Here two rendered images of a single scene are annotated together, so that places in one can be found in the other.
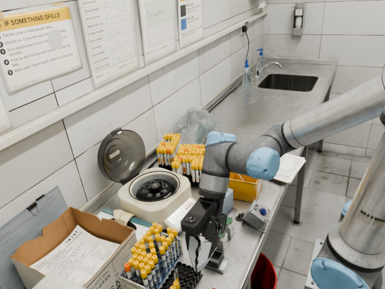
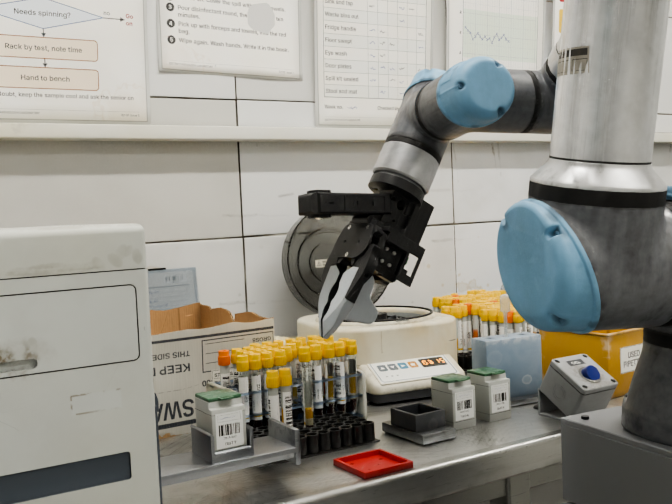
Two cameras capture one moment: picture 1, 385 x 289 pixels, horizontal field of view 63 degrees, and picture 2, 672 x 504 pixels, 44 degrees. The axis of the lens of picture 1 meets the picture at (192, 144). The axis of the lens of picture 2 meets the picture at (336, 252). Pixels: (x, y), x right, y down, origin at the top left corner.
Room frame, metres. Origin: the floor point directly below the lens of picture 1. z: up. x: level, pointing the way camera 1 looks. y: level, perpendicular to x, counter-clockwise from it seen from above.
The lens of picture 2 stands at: (-0.30, -0.46, 1.18)
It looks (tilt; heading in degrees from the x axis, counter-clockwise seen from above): 3 degrees down; 28
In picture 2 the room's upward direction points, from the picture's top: 3 degrees counter-clockwise
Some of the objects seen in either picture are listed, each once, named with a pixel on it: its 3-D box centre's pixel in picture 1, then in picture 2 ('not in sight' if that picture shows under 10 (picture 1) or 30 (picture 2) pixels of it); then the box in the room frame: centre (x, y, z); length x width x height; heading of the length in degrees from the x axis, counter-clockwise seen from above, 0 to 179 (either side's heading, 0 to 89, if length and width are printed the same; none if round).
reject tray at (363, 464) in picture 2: not in sight; (372, 463); (0.57, -0.03, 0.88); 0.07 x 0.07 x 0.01; 60
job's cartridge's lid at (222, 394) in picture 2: not in sight; (219, 396); (0.44, 0.09, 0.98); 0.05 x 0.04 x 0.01; 60
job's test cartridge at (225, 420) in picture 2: not in sight; (220, 425); (0.44, 0.09, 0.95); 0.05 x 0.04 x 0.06; 60
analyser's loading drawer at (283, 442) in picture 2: not in sight; (203, 452); (0.42, 0.10, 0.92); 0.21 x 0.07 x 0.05; 150
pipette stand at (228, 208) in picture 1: (222, 205); (507, 368); (0.93, -0.09, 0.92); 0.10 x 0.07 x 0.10; 142
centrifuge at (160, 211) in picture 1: (159, 198); (381, 348); (0.99, 0.15, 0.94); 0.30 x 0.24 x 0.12; 51
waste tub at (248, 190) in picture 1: (244, 182); (598, 356); (1.07, -0.20, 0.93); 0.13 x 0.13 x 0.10; 65
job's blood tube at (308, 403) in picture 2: (176, 278); (308, 404); (0.62, 0.08, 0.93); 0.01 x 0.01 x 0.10
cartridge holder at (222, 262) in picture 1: (213, 259); (417, 422); (0.71, -0.03, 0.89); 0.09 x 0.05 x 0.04; 60
